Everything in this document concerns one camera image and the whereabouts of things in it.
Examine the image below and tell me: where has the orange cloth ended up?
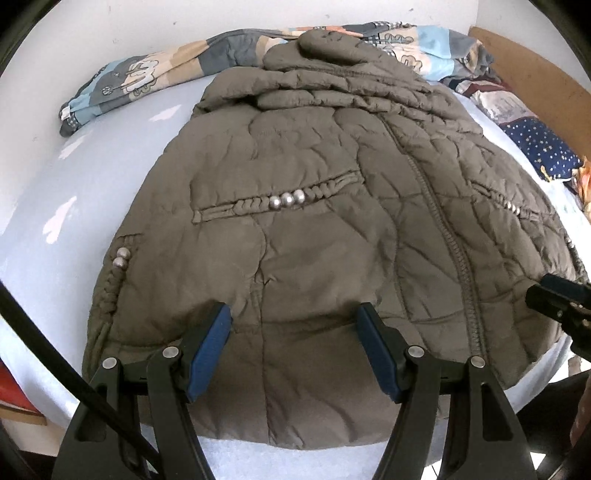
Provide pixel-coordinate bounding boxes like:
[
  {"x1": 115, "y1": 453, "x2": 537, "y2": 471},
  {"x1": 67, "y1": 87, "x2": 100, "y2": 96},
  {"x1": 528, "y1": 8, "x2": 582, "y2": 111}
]
[{"x1": 573, "y1": 157, "x2": 591, "y2": 217}]

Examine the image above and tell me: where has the black cable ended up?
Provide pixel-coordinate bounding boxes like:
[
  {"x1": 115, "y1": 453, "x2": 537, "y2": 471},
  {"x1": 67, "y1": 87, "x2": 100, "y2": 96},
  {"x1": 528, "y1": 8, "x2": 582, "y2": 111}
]
[{"x1": 0, "y1": 281, "x2": 160, "y2": 480}]

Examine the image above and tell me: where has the patchwork printed quilt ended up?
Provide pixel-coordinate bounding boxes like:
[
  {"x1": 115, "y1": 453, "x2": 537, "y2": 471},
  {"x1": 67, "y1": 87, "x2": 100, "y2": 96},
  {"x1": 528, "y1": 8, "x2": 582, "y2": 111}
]
[{"x1": 58, "y1": 21, "x2": 499, "y2": 138}]

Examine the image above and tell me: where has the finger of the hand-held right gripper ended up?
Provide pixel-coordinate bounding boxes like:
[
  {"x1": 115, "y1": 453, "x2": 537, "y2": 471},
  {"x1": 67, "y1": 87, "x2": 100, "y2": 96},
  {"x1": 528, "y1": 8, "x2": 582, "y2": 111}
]
[{"x1": 525, "y1": 272, "x2": 591, "y2": 324}]

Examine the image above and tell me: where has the light blue cloud bed sheet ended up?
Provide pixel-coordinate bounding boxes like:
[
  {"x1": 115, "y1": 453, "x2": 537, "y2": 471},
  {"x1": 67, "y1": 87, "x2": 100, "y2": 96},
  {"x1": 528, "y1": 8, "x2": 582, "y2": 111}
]
[{"x1": 0, "y1": 60, "x2": 591, "y2": 480}]

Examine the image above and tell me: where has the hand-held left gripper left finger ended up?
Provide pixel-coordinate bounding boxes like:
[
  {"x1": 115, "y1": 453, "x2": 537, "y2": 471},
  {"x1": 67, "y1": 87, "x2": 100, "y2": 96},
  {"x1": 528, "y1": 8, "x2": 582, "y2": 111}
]
[{"x1": 51, "y1": 301, "x2": 233, "y2": 480}]

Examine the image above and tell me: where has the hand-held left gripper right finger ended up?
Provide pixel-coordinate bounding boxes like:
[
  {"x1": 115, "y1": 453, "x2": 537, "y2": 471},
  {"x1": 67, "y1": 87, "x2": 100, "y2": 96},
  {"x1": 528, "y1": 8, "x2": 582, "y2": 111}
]
[{"x1": 358, "y1": 302, "x2": 539, "y2": 480}]

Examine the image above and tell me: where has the wooden headboard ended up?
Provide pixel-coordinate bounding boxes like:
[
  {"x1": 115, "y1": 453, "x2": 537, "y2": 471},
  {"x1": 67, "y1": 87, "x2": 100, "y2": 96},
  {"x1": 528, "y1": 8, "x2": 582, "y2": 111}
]
[{"x1": 468, "y1": 26, "x2": 591, "y2": 162}]

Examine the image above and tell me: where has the starry navy printed pillow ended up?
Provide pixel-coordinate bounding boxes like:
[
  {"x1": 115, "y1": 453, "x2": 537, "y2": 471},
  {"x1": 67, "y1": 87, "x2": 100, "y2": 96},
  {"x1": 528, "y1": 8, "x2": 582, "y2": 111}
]
[{"x1": 445, "y1": 76, "x2": 585, "y2": 182}]

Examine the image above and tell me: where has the red plastic bag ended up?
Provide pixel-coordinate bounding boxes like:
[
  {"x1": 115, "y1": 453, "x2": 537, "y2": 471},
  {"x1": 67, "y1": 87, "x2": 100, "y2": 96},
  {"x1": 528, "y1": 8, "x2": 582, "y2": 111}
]
[{"x1": 0, "y1": 357, "x2": 38, "y2": 414}]

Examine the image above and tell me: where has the brown quilted jacket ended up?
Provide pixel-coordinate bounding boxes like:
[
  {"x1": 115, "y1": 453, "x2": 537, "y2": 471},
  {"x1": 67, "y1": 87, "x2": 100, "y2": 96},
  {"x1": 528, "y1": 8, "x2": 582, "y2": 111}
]
[{"x1": 82, "y1": 28, "x2": 589, "y2": 450}]

